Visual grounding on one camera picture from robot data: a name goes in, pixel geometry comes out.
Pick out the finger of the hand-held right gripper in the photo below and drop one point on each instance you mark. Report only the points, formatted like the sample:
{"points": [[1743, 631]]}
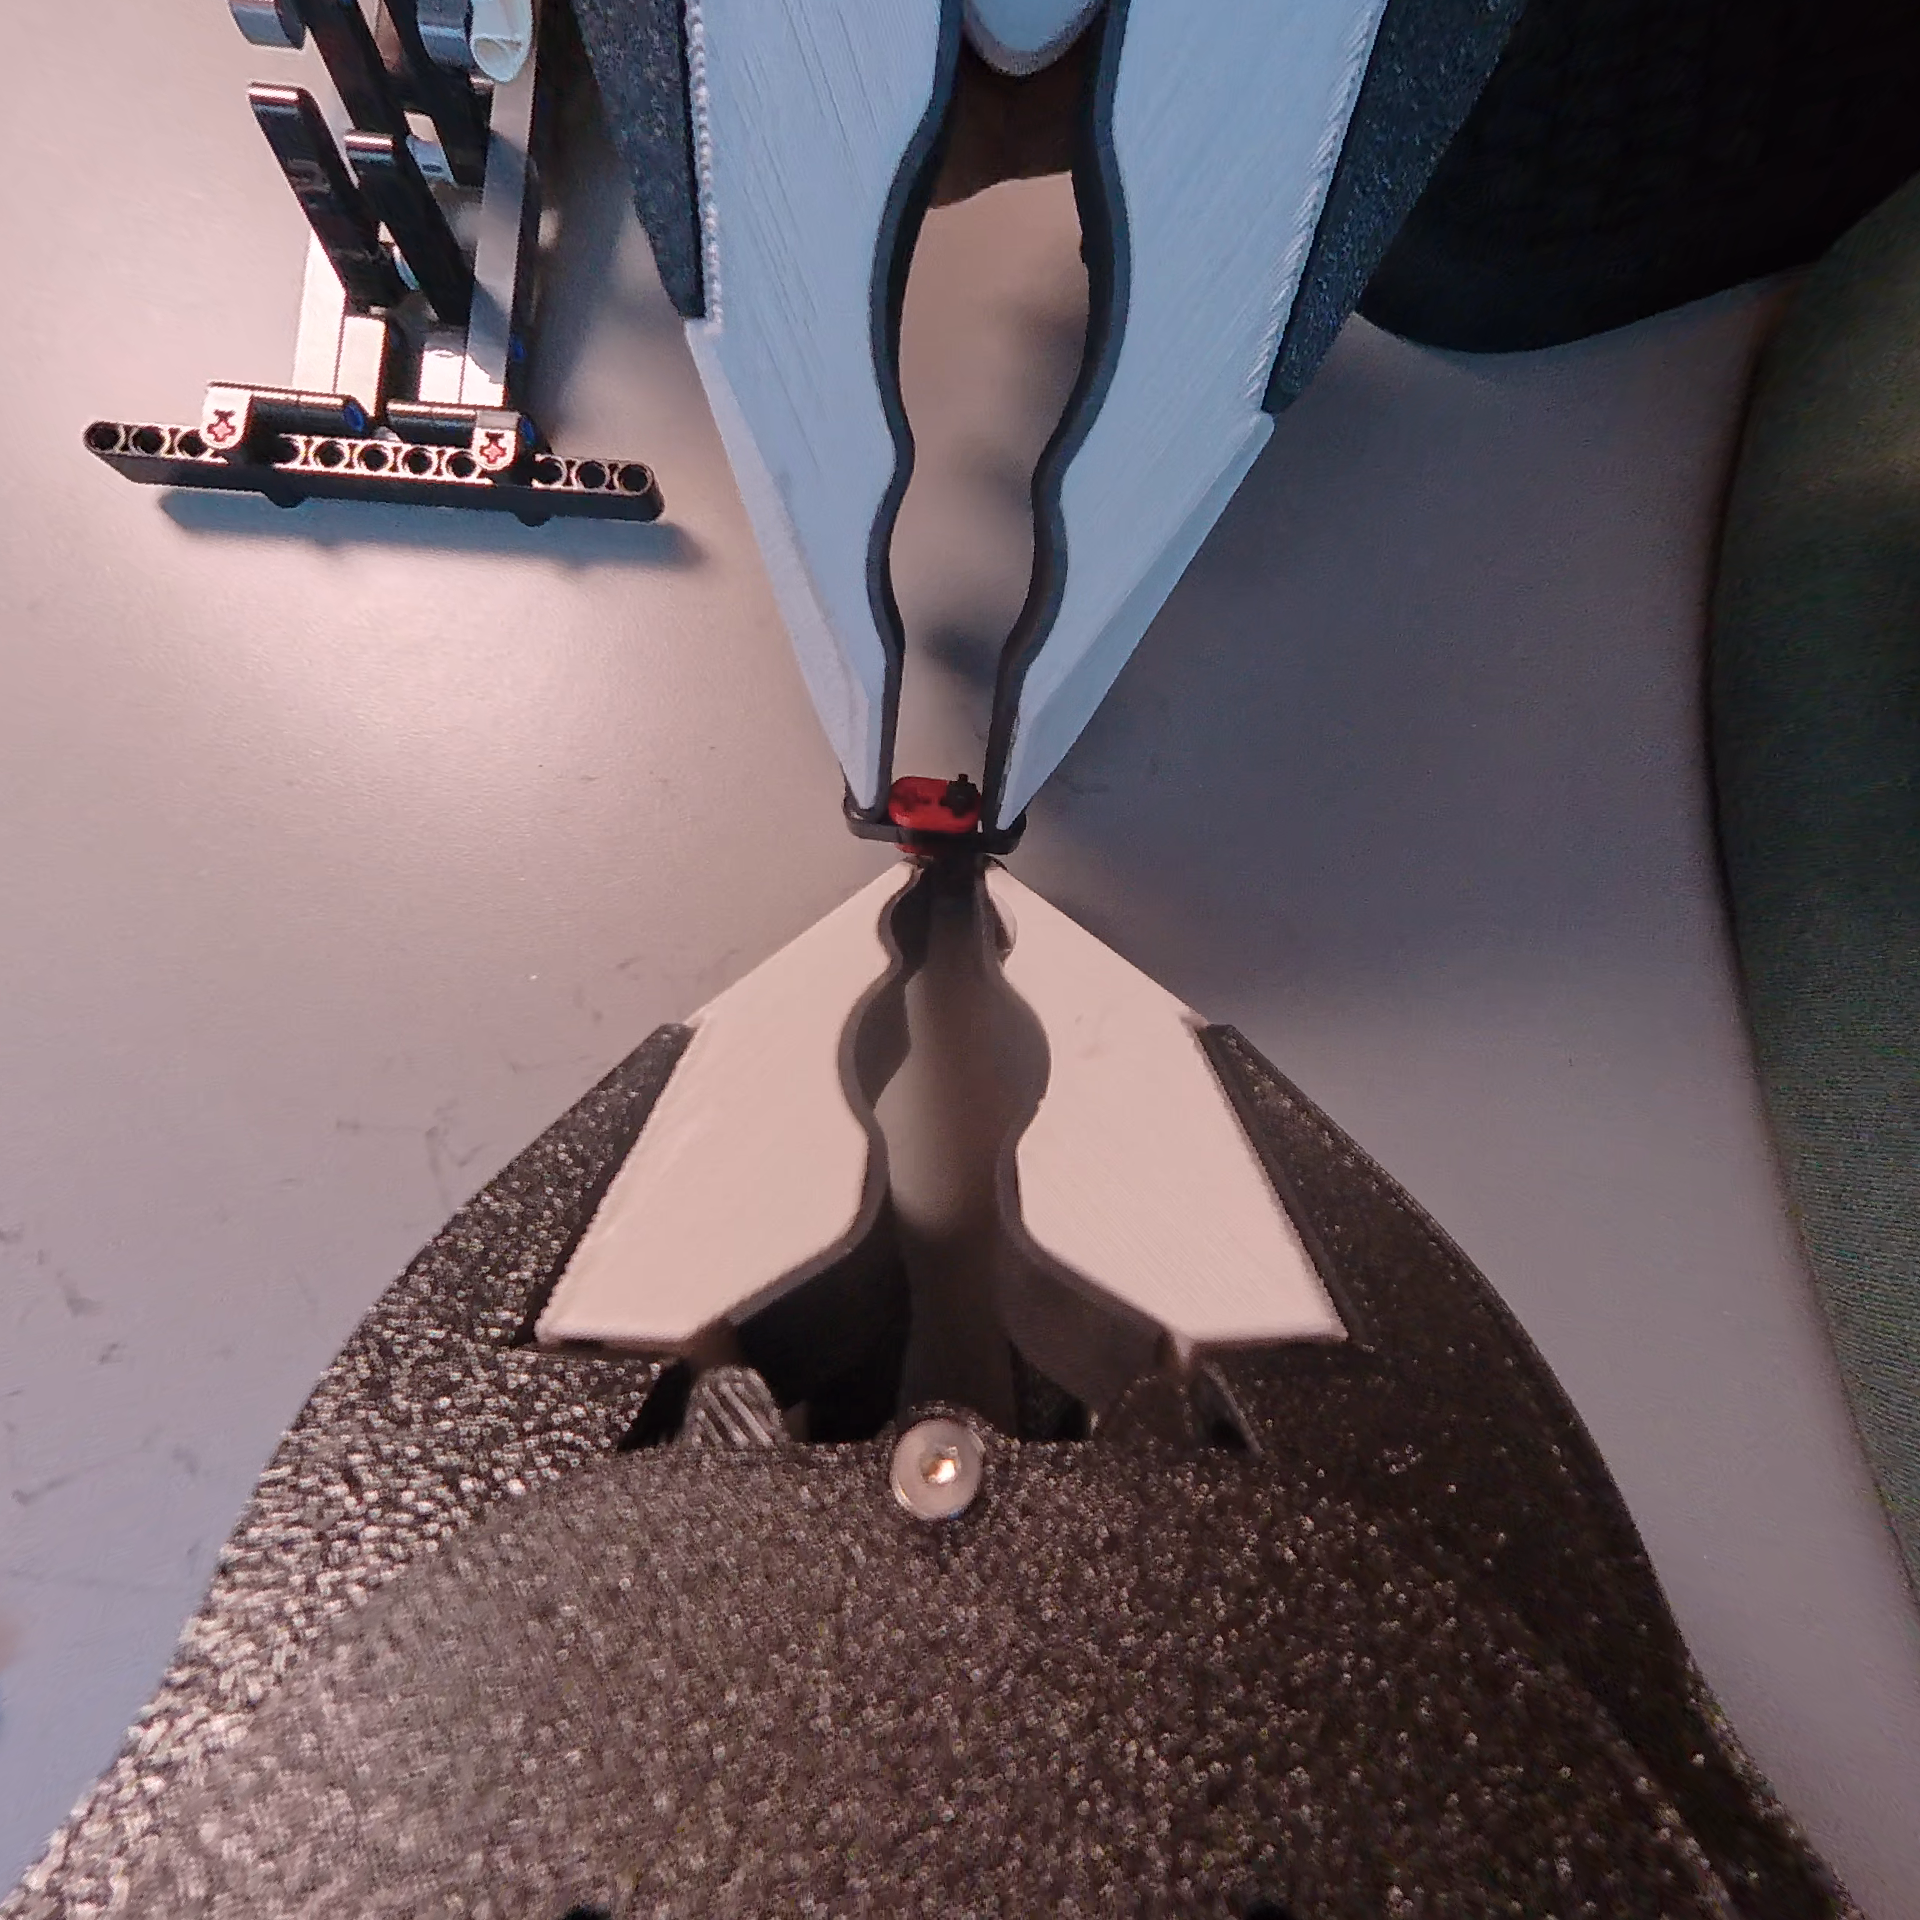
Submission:
{"points": [[796, 225], [1231, 225]]}

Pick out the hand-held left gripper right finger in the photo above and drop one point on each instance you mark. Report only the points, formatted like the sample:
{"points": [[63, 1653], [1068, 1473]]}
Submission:
{"points": [[1171, 1186]]}

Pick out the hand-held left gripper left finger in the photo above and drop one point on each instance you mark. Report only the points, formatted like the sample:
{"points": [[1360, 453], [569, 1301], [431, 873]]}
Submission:
{"points": [[704, 1186]]}

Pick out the brick vehicle model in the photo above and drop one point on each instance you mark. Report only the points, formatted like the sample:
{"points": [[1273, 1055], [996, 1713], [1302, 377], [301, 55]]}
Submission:
{"points": [[376, 452]]}

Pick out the small red liftarm brick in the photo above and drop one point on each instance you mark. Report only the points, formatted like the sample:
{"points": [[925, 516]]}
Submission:
{"points": [[916, 806]]}

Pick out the black connector pin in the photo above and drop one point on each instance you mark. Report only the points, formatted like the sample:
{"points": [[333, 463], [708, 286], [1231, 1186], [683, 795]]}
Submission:
{"points": [[957, 791]]}

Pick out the grey desk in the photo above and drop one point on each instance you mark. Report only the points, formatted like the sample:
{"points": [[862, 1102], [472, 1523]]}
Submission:
{"points": [[376, 826]]}

